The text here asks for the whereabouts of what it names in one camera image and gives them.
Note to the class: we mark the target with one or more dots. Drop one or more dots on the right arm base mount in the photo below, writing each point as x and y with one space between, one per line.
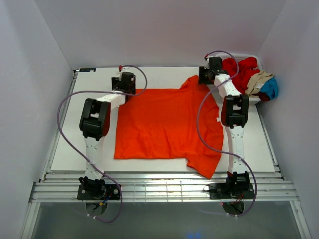
219 191

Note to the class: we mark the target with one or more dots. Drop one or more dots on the beige t-shirt in basket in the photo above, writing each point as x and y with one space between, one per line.
256 82

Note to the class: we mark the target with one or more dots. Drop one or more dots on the orange t-shirt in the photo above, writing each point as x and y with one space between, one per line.
171 124

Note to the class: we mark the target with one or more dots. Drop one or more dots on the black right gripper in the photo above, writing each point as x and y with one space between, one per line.
202 70

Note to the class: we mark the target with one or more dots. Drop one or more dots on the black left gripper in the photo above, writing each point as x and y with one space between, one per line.
115 82

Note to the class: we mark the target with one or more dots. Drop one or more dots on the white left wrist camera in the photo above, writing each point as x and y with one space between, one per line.
122 69

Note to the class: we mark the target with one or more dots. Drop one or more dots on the blue label sticker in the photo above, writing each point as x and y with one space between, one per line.
87 70

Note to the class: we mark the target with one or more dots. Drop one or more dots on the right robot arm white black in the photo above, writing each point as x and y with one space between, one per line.
234 116

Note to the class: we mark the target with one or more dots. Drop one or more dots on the aluminium frame rail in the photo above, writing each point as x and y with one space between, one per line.
162 187

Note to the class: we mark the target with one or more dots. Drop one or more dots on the dark red t-shirt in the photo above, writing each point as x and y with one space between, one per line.
263 97

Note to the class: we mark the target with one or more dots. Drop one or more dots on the white plastic laundry basket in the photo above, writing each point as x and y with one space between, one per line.
239 57

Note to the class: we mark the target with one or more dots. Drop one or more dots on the blue t-shirt in basket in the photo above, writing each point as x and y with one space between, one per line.
270 88

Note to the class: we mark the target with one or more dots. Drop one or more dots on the red t-shirt in basket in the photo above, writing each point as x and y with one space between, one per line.
247 68

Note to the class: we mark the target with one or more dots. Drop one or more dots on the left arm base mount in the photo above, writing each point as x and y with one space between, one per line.
100 192

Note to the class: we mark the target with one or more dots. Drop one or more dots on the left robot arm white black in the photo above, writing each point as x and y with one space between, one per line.
95 125

